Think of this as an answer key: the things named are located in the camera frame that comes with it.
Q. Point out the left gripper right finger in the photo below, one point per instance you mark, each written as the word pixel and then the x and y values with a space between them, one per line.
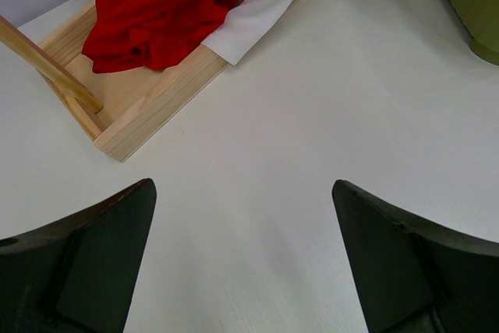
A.
pixel 412 274

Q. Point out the white t shirt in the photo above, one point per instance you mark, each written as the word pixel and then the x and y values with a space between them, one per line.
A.
pixel 243 27

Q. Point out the wooden clothes rack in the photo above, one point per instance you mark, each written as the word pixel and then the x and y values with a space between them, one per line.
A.
pixel 119 112

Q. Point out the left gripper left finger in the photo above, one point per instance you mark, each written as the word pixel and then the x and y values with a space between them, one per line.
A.
pixel 78 274

